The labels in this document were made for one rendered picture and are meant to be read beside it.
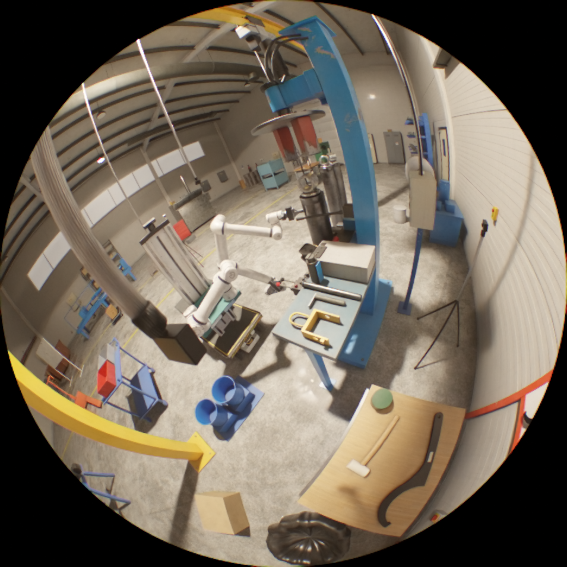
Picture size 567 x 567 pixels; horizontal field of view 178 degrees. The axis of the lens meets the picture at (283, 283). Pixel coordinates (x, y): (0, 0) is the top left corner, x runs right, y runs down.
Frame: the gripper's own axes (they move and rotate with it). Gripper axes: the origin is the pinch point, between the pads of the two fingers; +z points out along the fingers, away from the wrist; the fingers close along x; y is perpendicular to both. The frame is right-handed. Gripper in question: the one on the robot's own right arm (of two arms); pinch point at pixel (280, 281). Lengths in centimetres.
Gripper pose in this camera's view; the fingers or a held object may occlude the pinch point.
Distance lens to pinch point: 153.2
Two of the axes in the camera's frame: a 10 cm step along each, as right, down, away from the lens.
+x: 7.4, 6.6, 1.1
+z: 4.0, -3.1, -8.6
